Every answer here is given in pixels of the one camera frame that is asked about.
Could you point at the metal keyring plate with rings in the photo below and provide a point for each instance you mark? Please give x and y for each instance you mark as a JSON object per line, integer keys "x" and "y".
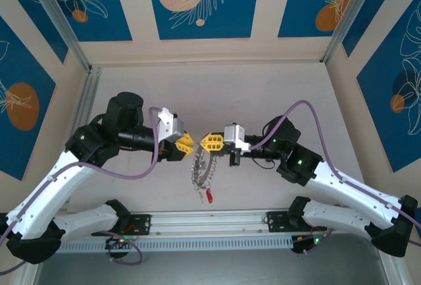
{"x": 198, "y": 161}

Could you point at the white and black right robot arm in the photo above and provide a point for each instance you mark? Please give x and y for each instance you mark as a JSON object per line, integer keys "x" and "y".
{"x": 335, "y": 216}

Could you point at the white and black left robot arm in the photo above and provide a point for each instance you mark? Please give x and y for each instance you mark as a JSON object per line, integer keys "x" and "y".
{"x": 39, "y": 199}

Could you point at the small black circuit board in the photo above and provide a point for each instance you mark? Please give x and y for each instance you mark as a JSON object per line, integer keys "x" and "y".
{"x": 118, "y": 242}
{"x": 309, "y": 241}

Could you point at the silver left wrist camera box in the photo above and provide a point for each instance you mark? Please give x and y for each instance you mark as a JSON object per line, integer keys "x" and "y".
{"x": 174, "y": 130}

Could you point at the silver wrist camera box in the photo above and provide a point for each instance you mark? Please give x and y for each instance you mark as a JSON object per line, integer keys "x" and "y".
{"x": 174, "y": 130}
{"x": 232, "y": 135}

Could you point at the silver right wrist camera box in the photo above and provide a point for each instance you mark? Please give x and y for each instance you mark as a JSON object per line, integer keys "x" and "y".
{"x": 232, "y": 135}

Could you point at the aluminium table side rail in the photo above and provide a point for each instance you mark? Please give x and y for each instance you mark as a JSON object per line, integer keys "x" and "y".
{"x": 86, "y": 94}

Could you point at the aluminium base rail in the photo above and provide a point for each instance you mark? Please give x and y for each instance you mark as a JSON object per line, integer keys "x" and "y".
{"x": 210, "y": 222}

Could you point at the aluminium frame post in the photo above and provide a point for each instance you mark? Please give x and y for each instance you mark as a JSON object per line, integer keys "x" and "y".
{"x": 355, "y": 15}
{"x": 56, "y": 15}

